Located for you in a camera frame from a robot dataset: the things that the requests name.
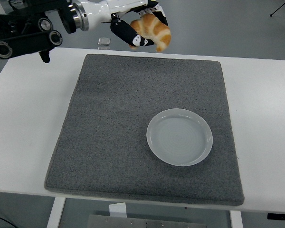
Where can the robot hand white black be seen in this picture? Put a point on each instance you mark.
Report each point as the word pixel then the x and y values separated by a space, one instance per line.
pixel 97 10

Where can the small clear square box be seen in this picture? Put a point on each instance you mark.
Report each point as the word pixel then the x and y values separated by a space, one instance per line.
pixel 104 41

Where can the grey round plate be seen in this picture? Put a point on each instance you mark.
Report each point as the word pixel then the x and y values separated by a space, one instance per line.
pixel 178 140

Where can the white table leg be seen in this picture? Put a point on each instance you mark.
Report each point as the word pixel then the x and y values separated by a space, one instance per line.
pixel 235 221
pixel 55 213

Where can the croissant bread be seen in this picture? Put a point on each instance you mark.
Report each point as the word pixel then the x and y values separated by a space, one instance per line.
pixel 154 26

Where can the grey felt mat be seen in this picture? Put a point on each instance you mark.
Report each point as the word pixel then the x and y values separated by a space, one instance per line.
pixel 133 166

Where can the black tripod leg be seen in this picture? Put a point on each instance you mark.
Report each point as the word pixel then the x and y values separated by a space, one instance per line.
pixel 271 15

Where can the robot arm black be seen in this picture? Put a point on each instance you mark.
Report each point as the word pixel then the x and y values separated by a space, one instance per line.
pixel 26 39

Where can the black table control box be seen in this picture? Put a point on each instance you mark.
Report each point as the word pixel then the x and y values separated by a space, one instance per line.
pixel 280 216

